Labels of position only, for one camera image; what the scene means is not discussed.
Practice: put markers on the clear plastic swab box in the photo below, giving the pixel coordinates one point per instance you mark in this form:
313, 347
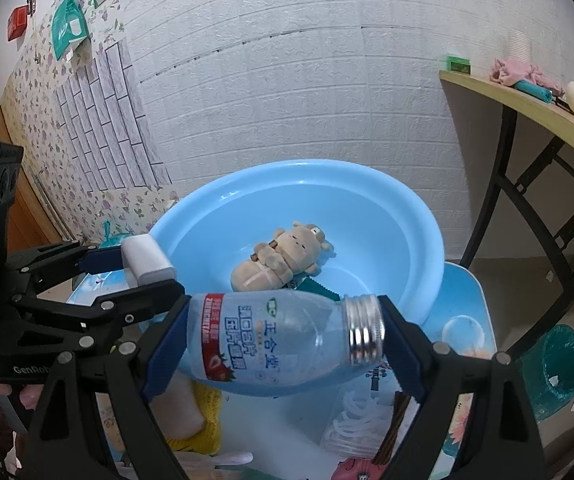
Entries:
352, 420

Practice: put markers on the blue plastic basin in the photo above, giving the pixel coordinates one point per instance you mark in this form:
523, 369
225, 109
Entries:
367, 220

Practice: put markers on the green box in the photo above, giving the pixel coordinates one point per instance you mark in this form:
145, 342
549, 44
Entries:
459, 64

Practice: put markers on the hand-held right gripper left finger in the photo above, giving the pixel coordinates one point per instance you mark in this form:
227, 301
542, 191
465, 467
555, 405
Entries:
166, 357

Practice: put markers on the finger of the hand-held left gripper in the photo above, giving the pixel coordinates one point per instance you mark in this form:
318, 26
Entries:
152, 297
102, 260

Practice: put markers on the brown elastic band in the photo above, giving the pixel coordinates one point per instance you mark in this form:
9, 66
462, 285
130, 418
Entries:
392, 427

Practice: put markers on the red wall box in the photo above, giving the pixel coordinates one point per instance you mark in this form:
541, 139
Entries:
17, 22

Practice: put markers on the white plastic wrapper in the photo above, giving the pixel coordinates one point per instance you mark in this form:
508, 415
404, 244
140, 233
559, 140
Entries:
217, 465

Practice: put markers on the beige plush cow toy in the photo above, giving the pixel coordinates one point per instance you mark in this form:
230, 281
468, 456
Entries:
287, 255

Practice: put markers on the teal toothed comb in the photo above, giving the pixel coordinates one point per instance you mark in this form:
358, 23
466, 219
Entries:
317, 288

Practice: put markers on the blue printed desktop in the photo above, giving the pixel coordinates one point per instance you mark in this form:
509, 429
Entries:
462, 300

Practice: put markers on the teal hanging bag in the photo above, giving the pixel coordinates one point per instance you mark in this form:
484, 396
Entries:
69, 25

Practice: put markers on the yellow knitted cloth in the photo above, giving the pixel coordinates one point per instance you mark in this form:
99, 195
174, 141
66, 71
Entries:
207, 425

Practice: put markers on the cream plush toy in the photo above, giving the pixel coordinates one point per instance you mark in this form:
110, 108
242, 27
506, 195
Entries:
179, 405

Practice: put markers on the person's left hand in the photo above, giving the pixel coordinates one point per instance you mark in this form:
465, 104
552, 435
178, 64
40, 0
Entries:
29, 396

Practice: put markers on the teal tube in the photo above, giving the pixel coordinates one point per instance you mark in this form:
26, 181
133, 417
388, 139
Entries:
534, 91

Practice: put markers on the teal waste basket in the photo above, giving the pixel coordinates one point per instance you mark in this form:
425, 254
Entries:
562, 360

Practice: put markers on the pink snack packet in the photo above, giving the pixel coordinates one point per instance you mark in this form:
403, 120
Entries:
354, 471

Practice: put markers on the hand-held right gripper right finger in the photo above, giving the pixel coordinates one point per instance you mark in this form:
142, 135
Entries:
403, 360

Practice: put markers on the wooden folding table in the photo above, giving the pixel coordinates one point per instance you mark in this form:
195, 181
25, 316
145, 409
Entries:
517, 110

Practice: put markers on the stack of paper cups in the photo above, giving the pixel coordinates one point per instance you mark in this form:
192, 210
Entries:
519, 45

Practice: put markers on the green plastic bag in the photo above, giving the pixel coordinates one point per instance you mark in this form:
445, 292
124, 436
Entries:
114, 237

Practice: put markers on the white rectangular block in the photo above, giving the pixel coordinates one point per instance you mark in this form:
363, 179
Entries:
147, 259

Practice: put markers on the clear plastic bottle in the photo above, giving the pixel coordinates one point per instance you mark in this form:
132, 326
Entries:
277, 340

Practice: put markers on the pink cloth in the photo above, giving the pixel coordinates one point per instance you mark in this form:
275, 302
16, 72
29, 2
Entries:
512, 72

